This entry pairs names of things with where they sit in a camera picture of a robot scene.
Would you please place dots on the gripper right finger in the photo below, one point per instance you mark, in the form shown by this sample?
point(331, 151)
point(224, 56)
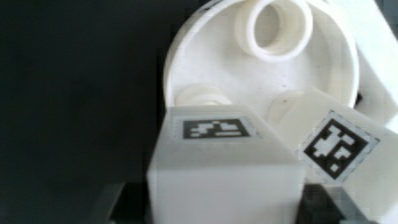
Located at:
point(327, 207)

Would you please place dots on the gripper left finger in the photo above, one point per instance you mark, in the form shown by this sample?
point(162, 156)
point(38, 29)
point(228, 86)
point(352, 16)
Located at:
point(119, 203)

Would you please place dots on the white U-shaped fence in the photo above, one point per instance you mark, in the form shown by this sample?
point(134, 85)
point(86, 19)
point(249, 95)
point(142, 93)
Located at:
point(377, 49)

